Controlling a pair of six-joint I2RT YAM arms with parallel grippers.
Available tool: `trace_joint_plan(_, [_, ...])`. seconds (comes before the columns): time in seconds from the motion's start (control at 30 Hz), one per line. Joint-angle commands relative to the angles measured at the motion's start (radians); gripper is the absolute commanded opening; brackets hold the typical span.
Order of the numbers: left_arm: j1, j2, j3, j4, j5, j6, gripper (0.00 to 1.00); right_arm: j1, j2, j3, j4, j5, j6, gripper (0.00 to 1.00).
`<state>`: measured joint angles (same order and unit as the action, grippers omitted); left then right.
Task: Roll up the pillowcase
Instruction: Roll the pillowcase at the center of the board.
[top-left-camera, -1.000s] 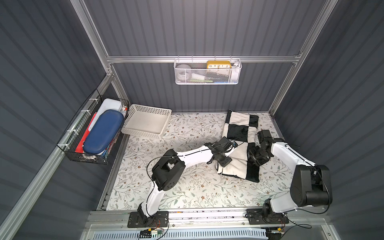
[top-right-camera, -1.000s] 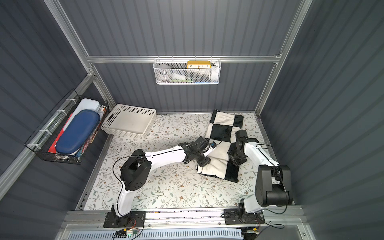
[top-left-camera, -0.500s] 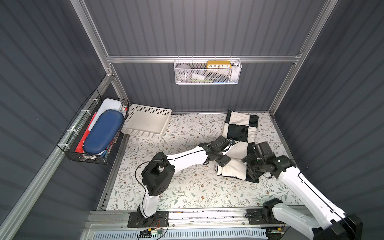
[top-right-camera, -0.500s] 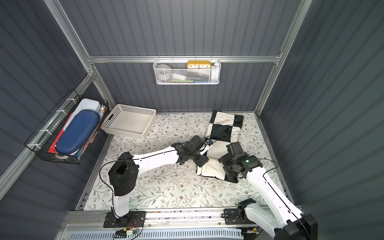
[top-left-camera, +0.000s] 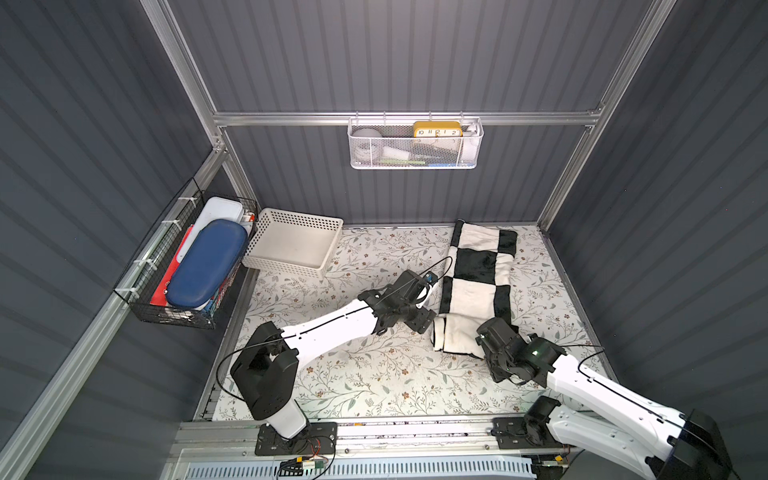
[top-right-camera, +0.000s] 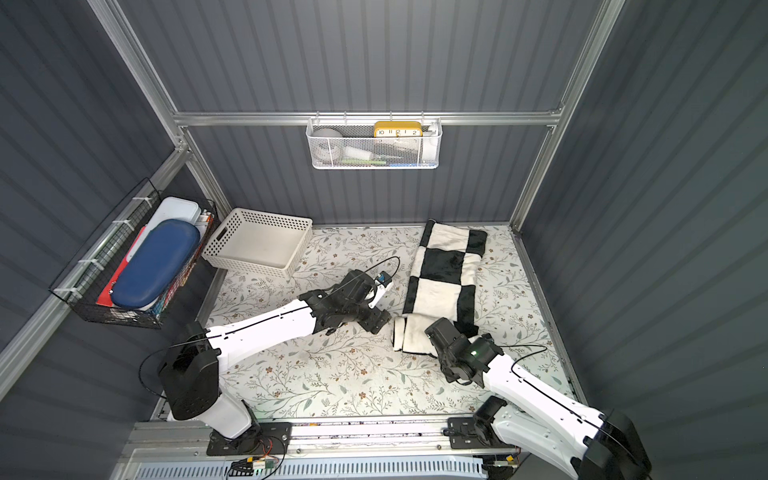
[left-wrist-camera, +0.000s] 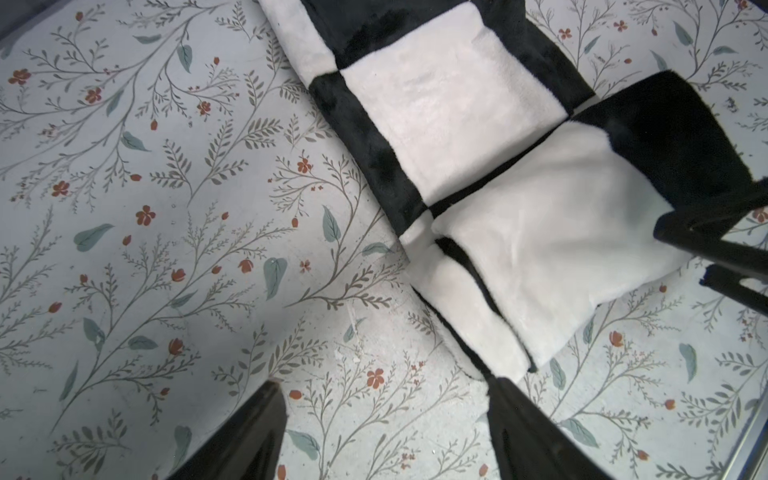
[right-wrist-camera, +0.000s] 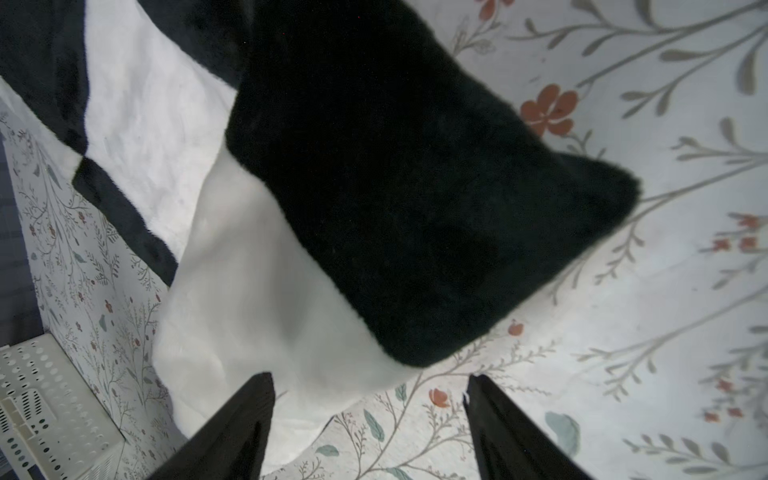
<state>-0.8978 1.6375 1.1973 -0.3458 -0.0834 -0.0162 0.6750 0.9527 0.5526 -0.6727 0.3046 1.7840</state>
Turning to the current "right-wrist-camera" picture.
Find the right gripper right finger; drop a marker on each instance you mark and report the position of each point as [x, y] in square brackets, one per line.
[508, 445]

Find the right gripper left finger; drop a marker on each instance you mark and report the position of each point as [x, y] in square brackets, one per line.
[232, 444]

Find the white perforated plastic basket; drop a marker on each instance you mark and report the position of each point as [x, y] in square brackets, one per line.
[52, 425]

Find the black white checkered pillowcase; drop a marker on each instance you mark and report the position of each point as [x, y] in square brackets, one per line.
[329, 196]

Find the floral patterned table mat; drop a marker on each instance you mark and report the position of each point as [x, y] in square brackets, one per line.
[645, 359]

